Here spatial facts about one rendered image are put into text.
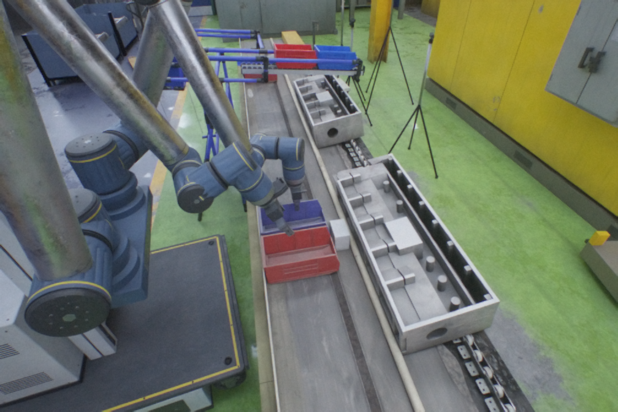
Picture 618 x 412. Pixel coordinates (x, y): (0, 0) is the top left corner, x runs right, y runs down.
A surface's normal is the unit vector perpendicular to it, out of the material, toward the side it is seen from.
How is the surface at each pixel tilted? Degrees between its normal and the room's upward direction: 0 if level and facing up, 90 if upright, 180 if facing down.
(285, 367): 3
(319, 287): 0
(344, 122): 90
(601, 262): 90
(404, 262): 10
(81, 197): 0
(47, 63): 90
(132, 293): 90
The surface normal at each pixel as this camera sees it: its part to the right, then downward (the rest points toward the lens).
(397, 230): -0.18, -0.74
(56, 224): 0.87, 0.38
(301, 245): 0.21, 0.59
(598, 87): -0.98, 0.15
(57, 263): 0.57, 0.53
